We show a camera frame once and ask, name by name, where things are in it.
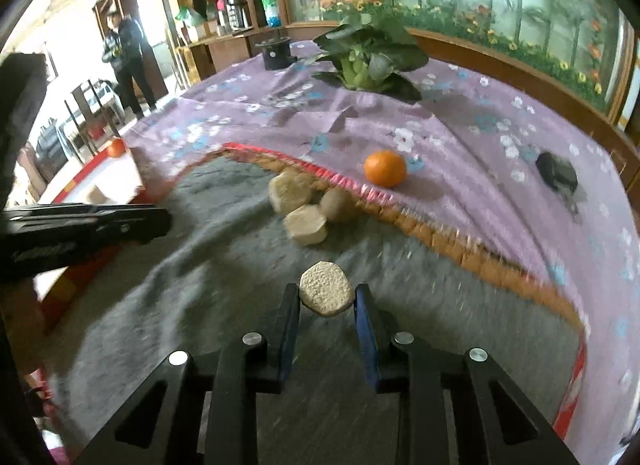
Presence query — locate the black cylindrical device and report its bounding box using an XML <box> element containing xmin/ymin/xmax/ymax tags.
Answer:
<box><xmin>256</xmin><ymin>33</ymin><xmax>297</xmax><ymax>71</ymax></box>

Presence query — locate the brown round fruit top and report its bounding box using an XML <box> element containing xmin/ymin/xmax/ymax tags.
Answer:
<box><xmin>319</xmin><ymin>187</ymin><xmax>357</xmax><ymax>222</ymax></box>

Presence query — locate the purple floral tablecloth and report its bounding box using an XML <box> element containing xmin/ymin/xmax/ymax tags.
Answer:
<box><xmin>126</xmin><ymin>40</ymin><xmax>639</xmax><ymax>464</ymax></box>

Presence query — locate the red white gift box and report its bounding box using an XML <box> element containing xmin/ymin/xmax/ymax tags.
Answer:
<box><xmin>35</xmin><ymin>142</ymin><xmax>146</xmax><ymax>332</ymax></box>

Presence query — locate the beige cake block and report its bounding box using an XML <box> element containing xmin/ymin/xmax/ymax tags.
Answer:
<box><xmin>283</xmin><ymin>205</ymin><xmax>328</xmax><ymax>246</ymax></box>
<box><xmin>268</xmin><ymin>170</ymin><xmax>312</xmax><ymax>215</ymax></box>
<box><xmin>298</xmin><ymin>261</ymin><xmax>355</xmax><ymax>317</ymax></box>

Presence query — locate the steel thermos flask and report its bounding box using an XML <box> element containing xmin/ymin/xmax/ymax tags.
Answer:
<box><xmin>224</xmin><ymin>0</ymin><xmax>250</xmax><ymax>32</ymax></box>

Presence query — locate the beige cake block top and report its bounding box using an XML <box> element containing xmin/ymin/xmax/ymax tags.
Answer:
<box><xmin>268</xmin><ymin>170</ymin><xmax>312</xmax><ymax>215</ymax></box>

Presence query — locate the beige hexagonal cake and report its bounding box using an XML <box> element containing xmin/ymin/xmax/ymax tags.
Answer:
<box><xmin>85</xmin><ymin>186</ymin><xmax>113</xmax><ymax>205</ymax></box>

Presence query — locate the grey felt mat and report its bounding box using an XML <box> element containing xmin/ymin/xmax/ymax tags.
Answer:
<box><xmin>43</xmin><ymin>158</ymin><xmax>579</xmax><ymax>464</ymax></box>

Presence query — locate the person in dark clothes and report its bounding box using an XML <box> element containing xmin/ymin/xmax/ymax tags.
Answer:
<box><xmin>102</xmin><ymin>12</ymin><xmax>156</xmax><ymax>120</ymax></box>

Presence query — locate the green leafy cabbage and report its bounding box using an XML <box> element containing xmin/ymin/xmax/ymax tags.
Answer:
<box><xmin>314</xmin><ymin>17</ymin><xmax>430</xmax><ymax>104</ymax></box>

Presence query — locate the green bottle on shelf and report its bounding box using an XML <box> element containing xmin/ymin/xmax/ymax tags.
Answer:
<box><xmin>260</xmin><ymin>0</ymin><xmax>281</xmax><ymax>28</ymax></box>

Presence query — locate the black car key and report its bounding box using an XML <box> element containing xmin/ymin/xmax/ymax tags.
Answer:
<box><xmin>536</xmin><ymin>151</ymin><xmax>579</xmax><ymax>217</ymax></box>

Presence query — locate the large orange mandarin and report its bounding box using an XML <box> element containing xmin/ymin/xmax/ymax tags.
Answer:
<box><xmin>105</xmin><ymin>137</ymin><xmax>127</xmax><ymax>159</ymax></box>

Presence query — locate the small far orange mandarin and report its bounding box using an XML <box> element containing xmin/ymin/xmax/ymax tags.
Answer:
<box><xmin>363</xmin><ymin>150</ymin><xmax>408</xmax><ymax>188</ymax></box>

